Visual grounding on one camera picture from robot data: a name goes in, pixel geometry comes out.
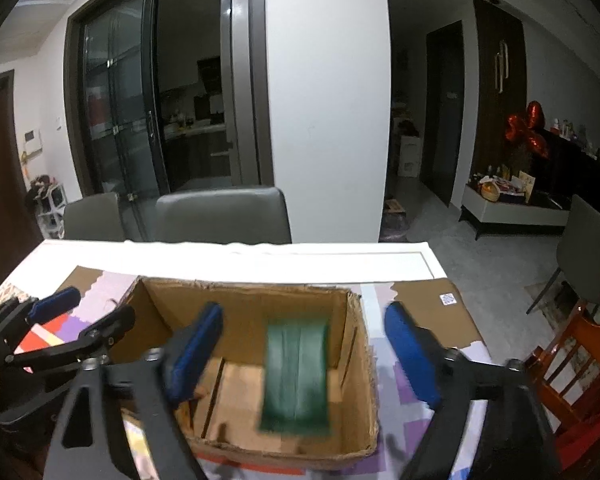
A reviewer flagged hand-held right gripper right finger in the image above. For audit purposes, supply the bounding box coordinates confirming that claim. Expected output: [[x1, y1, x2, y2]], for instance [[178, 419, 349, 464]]
[[384, 301, 563, 480]]

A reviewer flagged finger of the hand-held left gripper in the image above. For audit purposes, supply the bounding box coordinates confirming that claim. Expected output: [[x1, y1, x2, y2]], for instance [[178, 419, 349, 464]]
[[5, 304, 137, 376], [0, 286, 82, 343]]

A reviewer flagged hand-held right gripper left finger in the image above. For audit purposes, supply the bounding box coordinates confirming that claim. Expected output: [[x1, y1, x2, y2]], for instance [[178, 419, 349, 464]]
[[45, 301, 226, 480]]

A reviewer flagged brown cardboard box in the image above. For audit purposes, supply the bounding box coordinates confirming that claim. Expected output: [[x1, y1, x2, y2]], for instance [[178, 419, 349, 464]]
[[112, 275, 381, 471]]

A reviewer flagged green snack packet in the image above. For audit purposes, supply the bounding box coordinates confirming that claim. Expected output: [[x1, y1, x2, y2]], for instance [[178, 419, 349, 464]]
[[257, 312, 333, 433]]

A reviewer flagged colourful patterned tablecloth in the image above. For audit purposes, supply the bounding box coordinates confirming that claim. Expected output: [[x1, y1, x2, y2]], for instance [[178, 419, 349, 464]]
[[0, 262, 496, 480]]

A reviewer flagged floral tile patterned cloth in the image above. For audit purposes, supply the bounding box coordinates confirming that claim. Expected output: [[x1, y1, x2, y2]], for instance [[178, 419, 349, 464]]
[[0, 282, 37, 312]]

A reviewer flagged grey dining chair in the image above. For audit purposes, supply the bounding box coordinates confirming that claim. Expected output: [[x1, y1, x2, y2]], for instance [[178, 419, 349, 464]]
[[62, 192, 127, 242], [155, 186, 292, 245], [526, 194, 600, 317]]

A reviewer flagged white shoe rack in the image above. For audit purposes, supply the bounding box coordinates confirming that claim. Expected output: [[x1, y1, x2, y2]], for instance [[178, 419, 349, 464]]
[[27, 175, 69, 239]]

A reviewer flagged brown wooden door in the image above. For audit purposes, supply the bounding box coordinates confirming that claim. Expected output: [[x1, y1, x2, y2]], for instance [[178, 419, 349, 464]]
[[0, 70, 44, 306]]

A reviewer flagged purple bag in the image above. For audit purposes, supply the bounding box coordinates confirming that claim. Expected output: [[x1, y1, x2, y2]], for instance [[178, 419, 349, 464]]
[[380, 212, 409, 244]]

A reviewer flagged white intercom panel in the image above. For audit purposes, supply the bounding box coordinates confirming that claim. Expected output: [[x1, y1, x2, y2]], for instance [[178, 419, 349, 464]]
[[22, 129, 44, 159]]

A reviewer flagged brown wooden chair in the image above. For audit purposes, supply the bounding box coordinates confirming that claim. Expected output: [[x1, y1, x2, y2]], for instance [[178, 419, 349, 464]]
[[524, 305, 600, 441]]

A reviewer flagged fruit basket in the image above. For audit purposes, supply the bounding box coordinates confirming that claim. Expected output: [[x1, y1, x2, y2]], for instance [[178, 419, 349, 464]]
[[479, 176, 504, 202]]

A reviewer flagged kitchen counter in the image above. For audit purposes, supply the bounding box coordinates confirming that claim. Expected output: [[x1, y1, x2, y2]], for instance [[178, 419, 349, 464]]
[[162, 122, 229, 192]]

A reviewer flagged white box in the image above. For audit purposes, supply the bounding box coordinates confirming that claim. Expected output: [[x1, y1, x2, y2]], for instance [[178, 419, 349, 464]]
[[397, 135, 421, 179]]

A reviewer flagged red cloth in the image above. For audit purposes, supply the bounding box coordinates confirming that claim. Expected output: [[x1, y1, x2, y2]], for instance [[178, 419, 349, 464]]
[[555, 395, 600, 480]]

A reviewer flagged glass sliding door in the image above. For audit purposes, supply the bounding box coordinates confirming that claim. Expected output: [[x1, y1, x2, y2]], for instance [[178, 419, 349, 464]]
[[65, 0, 172, 197]]

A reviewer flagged dark interior door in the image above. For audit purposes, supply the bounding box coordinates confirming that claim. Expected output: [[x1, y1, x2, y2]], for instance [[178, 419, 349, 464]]
[[420, 20, 467, 209]]

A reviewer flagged dark sideboard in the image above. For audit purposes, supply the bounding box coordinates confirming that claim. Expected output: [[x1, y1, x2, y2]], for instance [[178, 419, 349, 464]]
[[534, 125, 600, 211]]

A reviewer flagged red foil balloon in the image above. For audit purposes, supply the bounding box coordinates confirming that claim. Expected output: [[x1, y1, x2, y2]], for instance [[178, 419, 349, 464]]
[[505, 101, 552, 159]]

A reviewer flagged grey refrigerator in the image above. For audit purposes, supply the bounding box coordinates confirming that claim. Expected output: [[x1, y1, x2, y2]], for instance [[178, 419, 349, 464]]
[[219, 0, 262, 187]]

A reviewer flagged row of small figurines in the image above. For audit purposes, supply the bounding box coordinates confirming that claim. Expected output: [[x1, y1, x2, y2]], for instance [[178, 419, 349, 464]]
[[550, 117, 600, 159]]

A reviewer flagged black range hood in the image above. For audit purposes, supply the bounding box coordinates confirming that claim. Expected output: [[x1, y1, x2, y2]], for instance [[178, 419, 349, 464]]
[[197, 57, 224, 96]]

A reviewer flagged brown wardrobe with handles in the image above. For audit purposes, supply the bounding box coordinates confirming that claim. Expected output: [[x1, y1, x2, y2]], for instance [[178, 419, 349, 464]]
[[472, 0, 529, 181]]

